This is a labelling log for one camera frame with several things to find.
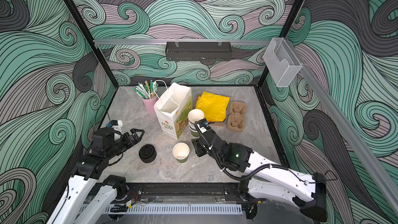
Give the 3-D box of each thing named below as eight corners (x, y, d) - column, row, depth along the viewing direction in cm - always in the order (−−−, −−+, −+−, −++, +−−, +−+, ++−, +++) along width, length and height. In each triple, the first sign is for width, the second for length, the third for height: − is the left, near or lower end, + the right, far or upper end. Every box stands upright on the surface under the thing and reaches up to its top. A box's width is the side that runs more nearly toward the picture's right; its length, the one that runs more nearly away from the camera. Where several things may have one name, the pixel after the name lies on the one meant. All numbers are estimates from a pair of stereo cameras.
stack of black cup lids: (140, 163, 84) (137, 159, 80) (143, 148, 90) (140, 144, 85) (155, 163, 84) (152, 159, 80) (157, 148, 90) (155, 144, 85)
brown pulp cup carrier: (225, 131, 96) (227, 126, 91) (229, 105, 110) (231, 99, 105) (241, 135, 95) (244, 130, 89) (243, 108, 109) (246, 102, 103)
